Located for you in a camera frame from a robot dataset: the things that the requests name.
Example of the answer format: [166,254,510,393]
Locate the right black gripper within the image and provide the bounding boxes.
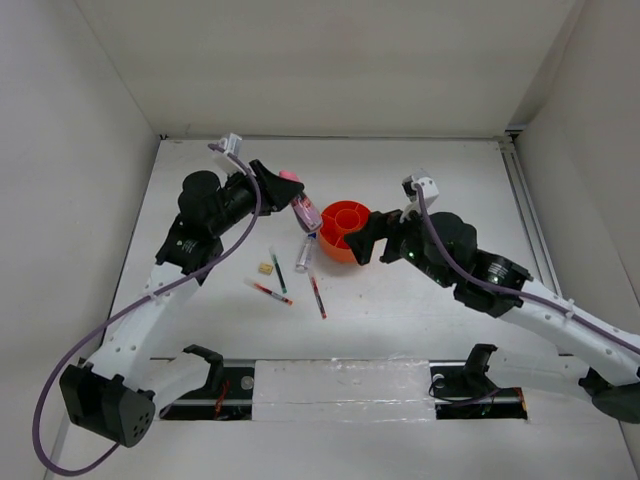
[343,198,453,288]

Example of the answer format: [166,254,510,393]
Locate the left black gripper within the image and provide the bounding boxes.
[210,160,302,237]

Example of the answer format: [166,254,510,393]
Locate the pink glue bottle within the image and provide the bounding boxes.
[290,192,323,234]

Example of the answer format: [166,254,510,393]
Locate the red gel pen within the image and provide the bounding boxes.
[244,279,293,305]
[307,270,327,319]

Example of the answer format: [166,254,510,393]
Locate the clear blue-cap spray bottle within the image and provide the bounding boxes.
[294,232,317,273]

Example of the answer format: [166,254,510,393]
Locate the green gel pen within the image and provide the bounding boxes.
[269,246,288,295]

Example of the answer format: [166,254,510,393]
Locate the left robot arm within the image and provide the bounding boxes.
[59,160,304,448]

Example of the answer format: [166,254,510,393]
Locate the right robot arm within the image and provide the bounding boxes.
[344,210,639,424]

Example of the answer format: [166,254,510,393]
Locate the orange round compartment container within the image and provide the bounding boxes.
[318,200,371,264]

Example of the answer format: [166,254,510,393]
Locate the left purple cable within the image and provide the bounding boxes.
[32,142,263,475]

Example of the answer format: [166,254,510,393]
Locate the purple cable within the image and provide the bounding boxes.
[412,182,640,354]
[32,142,263,475]

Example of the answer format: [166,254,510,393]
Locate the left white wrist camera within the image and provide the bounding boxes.
[212,133,242,176]

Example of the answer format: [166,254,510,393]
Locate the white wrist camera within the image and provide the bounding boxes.
[400,169,439,222]
[212,133,242,176]

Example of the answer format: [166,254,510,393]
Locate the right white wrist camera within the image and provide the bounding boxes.
[400,169,439,222]

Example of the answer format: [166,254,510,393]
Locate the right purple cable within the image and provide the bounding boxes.
[412,182,640,354]

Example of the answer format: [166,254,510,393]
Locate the aluminium frame rail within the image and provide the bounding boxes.
[496,131,562,296]

